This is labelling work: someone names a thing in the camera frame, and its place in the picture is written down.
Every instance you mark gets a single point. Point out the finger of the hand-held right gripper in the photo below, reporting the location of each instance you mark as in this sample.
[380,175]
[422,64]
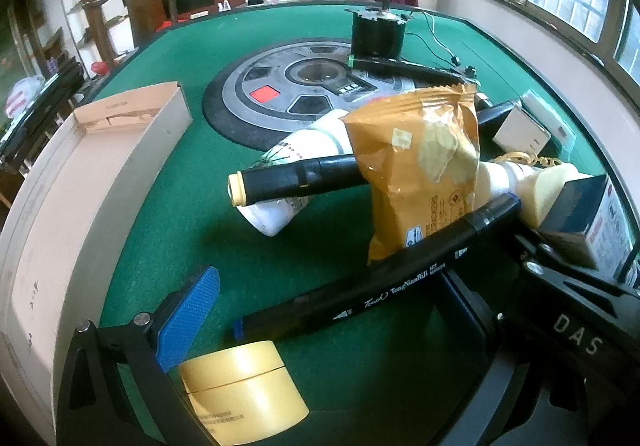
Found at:
[560,266]

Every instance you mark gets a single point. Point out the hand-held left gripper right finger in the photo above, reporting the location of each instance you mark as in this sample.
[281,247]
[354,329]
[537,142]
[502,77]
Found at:
[470,306]

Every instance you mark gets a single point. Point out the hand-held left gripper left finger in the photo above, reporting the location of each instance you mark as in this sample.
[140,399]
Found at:
[192,316]

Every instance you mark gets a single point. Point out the black marker purple-blue caps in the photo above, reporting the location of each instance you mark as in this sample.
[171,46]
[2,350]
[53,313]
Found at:
[375,293]

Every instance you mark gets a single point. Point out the black tube gold band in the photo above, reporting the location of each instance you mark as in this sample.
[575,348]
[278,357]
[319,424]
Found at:
[495,113]

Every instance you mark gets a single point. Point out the cardboard box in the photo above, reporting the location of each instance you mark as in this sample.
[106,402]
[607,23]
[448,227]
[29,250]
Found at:
[30,276]

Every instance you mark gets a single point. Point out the dark blue white box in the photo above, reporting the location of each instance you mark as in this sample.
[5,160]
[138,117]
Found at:
[580,211]

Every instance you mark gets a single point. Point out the yellow round jar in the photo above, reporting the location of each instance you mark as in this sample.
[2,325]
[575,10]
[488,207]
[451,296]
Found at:
[240,391]

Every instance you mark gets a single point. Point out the white bottle cream cap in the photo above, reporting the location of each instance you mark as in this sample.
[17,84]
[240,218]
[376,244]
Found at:
[500,178]

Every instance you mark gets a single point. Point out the small beige box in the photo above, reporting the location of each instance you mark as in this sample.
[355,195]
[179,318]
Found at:
[520,130]

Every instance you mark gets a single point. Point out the orange snack packet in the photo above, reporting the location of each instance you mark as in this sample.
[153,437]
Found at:
[415,165]

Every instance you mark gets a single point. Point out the black marker cream cap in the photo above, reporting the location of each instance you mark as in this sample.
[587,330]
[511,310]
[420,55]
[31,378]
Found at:
[300,175]

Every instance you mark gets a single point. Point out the white squeeze tube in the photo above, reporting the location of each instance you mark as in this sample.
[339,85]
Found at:
[300,145]

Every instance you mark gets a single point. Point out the black marker green cap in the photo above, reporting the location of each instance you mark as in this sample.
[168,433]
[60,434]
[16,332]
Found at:
[400,68]

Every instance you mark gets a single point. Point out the round grey table control panel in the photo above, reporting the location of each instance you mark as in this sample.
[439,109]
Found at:
[280,75]

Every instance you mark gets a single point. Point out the small red object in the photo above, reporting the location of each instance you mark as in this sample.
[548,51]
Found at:
[100,68]

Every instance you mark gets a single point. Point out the black slatted rack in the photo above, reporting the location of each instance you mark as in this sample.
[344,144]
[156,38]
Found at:
[50,90]

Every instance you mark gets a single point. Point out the white red plastic bag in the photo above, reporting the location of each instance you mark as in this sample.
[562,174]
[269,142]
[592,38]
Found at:
[22,98]

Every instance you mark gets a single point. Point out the black cylindrical motor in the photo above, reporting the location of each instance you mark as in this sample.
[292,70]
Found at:
[375,35]

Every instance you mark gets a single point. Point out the red cloth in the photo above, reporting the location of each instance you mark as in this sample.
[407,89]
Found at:
[165,25]

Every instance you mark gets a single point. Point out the pink white plastic bag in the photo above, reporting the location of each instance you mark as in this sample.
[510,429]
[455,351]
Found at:
[225,5]

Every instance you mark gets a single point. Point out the small black switch box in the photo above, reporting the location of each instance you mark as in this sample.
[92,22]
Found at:
[470,72]

